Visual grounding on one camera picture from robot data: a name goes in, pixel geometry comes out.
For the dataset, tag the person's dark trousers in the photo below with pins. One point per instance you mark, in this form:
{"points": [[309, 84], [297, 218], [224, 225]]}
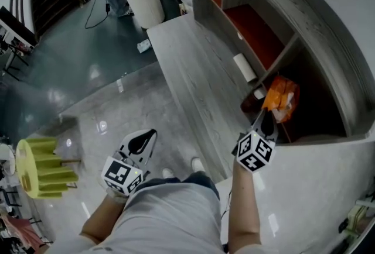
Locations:
{"points": [[202, 179]]}

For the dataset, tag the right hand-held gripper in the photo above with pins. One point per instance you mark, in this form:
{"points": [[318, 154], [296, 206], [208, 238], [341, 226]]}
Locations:
{"points": [[255, 153]]}

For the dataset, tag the white paper roll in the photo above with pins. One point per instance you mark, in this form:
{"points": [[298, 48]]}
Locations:
{"points": [[245, 67]]}

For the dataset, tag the grey wood-grain bench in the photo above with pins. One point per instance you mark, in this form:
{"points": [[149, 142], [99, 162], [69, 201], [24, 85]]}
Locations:
{"points": [[193, 77]]}

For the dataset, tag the round table with green cloth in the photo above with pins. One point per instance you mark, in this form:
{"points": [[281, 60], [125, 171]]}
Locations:
{"points": [[44, 168]]}

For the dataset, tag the grey wooden shelf unit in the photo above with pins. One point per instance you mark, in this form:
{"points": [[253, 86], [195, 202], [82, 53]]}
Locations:
{"points": [[316, 42]]}

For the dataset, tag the white curved counter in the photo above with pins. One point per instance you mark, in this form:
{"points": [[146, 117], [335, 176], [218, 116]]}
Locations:
{"points": [[307, 182]]}

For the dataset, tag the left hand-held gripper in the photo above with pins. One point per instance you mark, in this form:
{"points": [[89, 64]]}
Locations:
{"points": [[120, 173]]}

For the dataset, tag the black metal frame table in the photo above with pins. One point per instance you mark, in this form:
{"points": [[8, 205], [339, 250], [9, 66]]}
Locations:
{"points": [[14, 48]]}

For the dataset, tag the orange snack bag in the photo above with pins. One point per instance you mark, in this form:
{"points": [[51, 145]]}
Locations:
{"points": [[281, 94]]}

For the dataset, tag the person's left forearm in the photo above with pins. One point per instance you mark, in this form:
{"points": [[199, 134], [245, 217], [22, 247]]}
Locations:
{"points": [[102, 220]]}

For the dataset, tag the small white roll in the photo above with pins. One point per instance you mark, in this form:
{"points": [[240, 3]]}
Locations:
{"points": [[259, 93]]}

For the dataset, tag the green and white device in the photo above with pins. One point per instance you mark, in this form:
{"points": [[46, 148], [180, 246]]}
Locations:
{"points": [[356, 217]]}

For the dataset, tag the person's right forearm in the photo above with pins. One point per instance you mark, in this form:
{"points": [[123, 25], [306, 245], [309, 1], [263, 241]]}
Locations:
{"points": [[243, 212]]}

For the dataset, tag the person's left white shoe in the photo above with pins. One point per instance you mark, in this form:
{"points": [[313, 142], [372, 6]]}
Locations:
{"points": [[167, 173]]}

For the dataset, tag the person's light grey shirt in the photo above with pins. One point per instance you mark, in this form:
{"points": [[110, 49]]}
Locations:
{"points": [[170, 223]]}

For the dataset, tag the person's white shoe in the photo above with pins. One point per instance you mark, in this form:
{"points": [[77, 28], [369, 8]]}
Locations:
{"points": [[167, 173], [198, 165]]}

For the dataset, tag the person's right white shoe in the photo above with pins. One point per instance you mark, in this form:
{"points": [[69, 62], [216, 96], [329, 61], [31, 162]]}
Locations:
{"points": [[198, 165]]}

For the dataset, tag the white round side table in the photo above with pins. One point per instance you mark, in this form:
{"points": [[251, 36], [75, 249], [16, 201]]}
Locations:
{"points": [[6, 159]]}

